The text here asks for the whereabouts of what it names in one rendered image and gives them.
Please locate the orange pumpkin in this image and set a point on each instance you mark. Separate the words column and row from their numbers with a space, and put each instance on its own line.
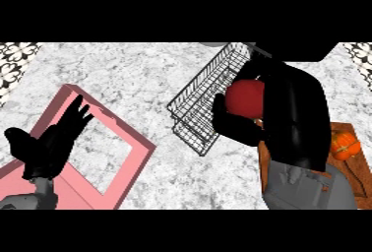
column 344, row 146

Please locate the pink open frame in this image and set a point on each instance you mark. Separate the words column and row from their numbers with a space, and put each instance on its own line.
column 103, row 138

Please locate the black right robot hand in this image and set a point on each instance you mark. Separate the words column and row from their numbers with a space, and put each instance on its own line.
column 295, row 114

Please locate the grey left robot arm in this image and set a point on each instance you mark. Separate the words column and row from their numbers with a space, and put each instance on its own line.
column 30, row 196

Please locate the grey round object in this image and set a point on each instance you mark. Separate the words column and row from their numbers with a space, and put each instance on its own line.
column 214, row 44

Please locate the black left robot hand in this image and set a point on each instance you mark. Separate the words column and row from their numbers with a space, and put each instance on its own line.
column 47, row 147

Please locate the red tomato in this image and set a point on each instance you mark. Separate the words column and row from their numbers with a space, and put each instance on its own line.
column 245, row 98

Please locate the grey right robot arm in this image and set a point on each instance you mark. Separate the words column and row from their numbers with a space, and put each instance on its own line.
column 310, row 187

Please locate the brown wooden cutting board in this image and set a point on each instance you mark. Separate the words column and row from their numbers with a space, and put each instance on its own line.
column 351, row 167

